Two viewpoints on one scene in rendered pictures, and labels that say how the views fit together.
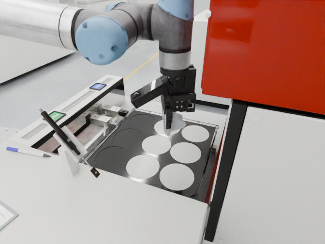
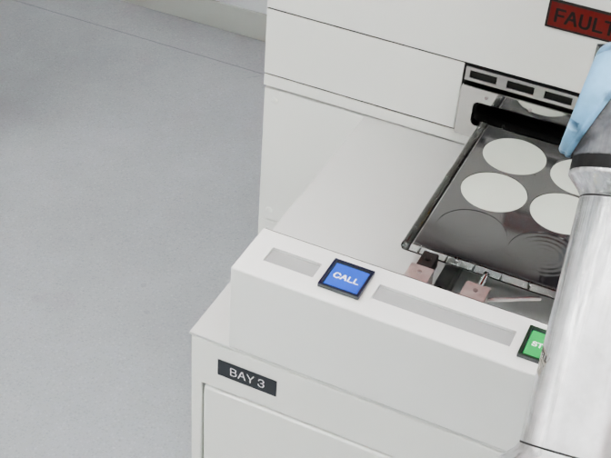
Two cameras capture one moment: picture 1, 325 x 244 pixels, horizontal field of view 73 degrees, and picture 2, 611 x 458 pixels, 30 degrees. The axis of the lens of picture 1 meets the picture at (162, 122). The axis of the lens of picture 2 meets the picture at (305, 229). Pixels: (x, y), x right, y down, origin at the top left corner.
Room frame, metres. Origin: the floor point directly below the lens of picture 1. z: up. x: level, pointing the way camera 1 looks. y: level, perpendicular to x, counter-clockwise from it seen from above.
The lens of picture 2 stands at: (0.93, 1.38, 1.90)
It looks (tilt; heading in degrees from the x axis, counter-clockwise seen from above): 38 degrees down; 271
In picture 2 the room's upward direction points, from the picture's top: 5 degrees clockwise
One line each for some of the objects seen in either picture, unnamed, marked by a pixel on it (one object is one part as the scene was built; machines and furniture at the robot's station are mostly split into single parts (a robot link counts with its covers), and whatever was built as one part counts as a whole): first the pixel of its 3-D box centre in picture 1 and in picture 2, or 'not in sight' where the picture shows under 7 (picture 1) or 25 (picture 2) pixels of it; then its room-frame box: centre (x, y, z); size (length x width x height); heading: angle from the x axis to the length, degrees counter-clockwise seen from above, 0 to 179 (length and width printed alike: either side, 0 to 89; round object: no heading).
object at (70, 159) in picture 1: (72, 153); not in sight; (0.38, 0.21, 1.03); 0.06 x 0.04 x 0.13; 69
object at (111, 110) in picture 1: (111, 110); (411, 289); (0.79, 0.22, 0.89); 0.08 x 0.03 x 0.03; 69
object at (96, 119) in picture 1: (100, 120); (467, 309); (0.72, 0.25, 0.89); 0.08 x 0.03 x 0.03; 69
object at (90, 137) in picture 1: (90, 137); not in sight; (0.65, 0.27, 0.87); 0.36 x 0.08 x 0.03; 159
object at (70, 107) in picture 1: (81, 115); (438, 356); (0.76, 0.34, 0.89); 0.55 x 0.09 x 0.14; 159
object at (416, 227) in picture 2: (172, 117); (447, 180); (0.74, -0.04, 0.90); 0.37 x 0.01 x 0.01; 69
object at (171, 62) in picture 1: (174, 57); not in sight; (0.52, -0.03, 1.21); 0.08 x 0.08 x 0.05
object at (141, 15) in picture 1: (129, 23); not in sight; (0.52, 0.07, 1.29); 0.11 x 0.11 x 0.08; 77
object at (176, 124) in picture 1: (175, 125); not in sight; (0.50, -0.04, 1.03); 0.06 x 0.03 x 0.09; 99
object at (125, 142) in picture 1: (156, 144); (563, 214); (0.57, 0.02, 0.90); 0.34 x 0.34 x 0.01; 69
